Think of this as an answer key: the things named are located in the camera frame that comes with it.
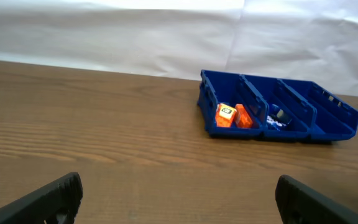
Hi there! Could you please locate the orange candy box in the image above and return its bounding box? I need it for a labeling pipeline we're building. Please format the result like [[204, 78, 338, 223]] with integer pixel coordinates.
[[234, 103, 254, 129], [218, 103, 238, 120], [215, 112, 234, 128]]

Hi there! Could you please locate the blue tray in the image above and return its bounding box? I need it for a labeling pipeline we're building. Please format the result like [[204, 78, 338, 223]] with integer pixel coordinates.
[[196, 69, 358, 144]]

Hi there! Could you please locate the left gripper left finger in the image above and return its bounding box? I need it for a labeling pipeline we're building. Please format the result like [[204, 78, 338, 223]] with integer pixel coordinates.
[[0, 171, 84, 224]]

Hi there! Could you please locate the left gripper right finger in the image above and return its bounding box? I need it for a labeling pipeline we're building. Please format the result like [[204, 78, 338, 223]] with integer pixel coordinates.
[[275, 174, 358, 224]]

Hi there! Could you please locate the blue candy pack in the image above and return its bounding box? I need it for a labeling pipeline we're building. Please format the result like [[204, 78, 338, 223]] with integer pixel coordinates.
[[265, 115, 288, 131], [271, 104, 293, 124]]

